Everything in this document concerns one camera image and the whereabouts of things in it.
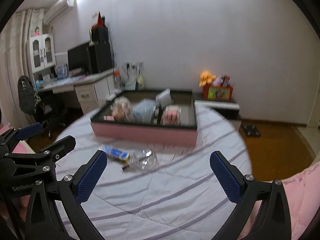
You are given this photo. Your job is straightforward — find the pink white block toy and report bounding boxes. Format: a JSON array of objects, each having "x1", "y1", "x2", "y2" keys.
[{"x1": 161, "y1": 105, "x2": 182, "y2": 126}]

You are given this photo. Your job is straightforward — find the blue snack packet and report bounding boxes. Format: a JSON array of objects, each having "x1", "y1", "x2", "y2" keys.
[{"x1": 98, "y1": 144, "x2": 130, "y2": 161}]

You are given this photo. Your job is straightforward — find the red toy box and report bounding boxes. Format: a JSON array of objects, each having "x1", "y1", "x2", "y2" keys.
[{"x1": 203, "y1": 85, "x2": 233, "y2": 101}]

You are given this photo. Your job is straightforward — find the pink black storage box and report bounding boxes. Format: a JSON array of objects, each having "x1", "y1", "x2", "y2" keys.
[{"x1": 91, "y1": 89, "x2": 197, "y2": 147}]

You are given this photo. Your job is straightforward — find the black computer tower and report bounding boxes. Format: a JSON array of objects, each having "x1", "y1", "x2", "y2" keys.
[{"x1": 89, "y1": 43, "x2": 113, "y2": 74}]

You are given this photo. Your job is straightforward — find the red triangular box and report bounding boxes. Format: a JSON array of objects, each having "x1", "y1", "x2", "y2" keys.
[{"x1": 91, "y1": 12, "x2": 105, "y2": 29}]

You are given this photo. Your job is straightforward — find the striped white table cloth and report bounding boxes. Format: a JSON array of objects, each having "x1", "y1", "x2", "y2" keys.
[{"x1": 56, "y1": 106, "x2": 252, "y2": 239}]

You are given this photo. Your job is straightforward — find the jointed doll figure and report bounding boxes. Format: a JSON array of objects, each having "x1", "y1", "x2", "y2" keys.
[{"x1": 110, "y1": 96, "x2": 133, "y2": 122}]

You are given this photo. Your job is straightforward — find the white glass-door cabinet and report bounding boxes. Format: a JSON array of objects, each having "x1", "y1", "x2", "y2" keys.
[{"x1": 27, "y1": 34, "x2": 56, "y2": 73}]

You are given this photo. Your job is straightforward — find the orange lid bottle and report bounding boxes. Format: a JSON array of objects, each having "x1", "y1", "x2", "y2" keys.
[{"x1": 113, "y1": 70, "x2": 123, "y2": 89}]

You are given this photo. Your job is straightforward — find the white power adapter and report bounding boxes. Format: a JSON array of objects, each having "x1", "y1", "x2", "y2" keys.
[{"x1": 156, "y1": 88, "x2": 172, "y2": 108}]

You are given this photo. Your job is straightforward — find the clear crumpled plastic bag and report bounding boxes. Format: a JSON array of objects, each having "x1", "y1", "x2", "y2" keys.
[{"x1": 122, "y1": 149, "x2": 158, "y2": 172}]

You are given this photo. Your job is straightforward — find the black speaker box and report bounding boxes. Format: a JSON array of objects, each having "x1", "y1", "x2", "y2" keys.
[{"x1": 91, "y1": 26, "x2": 109, "y2": 43}]

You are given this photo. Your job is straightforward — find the black flower hair clip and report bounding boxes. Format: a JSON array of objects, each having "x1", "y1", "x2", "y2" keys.
[{"x1": 151, "y1": 103, "x2": 163, "y2": 125}]

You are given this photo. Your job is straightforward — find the black white tv bench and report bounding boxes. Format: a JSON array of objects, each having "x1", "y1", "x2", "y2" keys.
[{"x1": 106, "y1": 89, "x2": 243, "y2": 133}]

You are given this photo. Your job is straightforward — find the black floor scale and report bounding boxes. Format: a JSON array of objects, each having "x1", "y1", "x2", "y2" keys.
[{"x1": 241, "y1": 124, "x2": 260, "y2": 137}]

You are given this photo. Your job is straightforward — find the white air conditioner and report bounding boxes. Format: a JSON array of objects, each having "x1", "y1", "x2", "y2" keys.
[{"x1": 43, "y1": 0, "x2": 76, "y2": 25}]

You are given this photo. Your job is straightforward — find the purple plush toy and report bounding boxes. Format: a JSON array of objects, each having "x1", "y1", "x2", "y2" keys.
[{"x1": 212, "y1": 76, "x2": 223, "y2": 87}]

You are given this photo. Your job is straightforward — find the black computer monitor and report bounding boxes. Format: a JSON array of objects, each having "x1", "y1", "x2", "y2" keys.
[{"x1": 67, "y1": 42, "x2": 89, "y2": 74}]

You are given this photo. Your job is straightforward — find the orange octopus plush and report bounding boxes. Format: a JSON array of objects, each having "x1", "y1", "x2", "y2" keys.
[{"x1": 199, "y1": 70, "x2": 217, "y2": 87}]

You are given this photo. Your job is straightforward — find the pink doll on cabinet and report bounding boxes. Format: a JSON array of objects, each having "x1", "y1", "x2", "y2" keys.
[{"x1": 33, "y1": 27, "x2": 40, "y2": 37}]

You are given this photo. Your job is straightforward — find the white desk with drawers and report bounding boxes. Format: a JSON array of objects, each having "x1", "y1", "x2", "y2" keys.
[{"x1": 38, "y1": 69, "x2": 115, "y2": 114}]

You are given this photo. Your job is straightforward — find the wall power outlet strip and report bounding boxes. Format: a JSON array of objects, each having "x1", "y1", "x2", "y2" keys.
[{"x1": 123, "y1": 61, "x2": 144, "y2": 69}]

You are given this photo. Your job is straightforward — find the beige curtain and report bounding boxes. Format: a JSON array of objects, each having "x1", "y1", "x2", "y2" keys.
[{"x1": 1, "y1": 8, "x2": 44, "y2": 128}]

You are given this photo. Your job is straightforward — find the clear plastic container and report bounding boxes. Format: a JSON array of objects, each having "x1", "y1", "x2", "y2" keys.
[{"x1": 132, "y1": 99, "x2": 157, "y2": 124}]

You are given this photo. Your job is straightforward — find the black office chair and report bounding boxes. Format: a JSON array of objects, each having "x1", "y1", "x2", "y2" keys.
[{"x1": 17, "y1": 75, "x2": 53, "y2": 138}]

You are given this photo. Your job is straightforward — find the snack bag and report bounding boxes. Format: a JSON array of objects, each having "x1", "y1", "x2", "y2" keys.
[{"x1": 135, "y1": 74, "x2": 144, "y2": 90}]

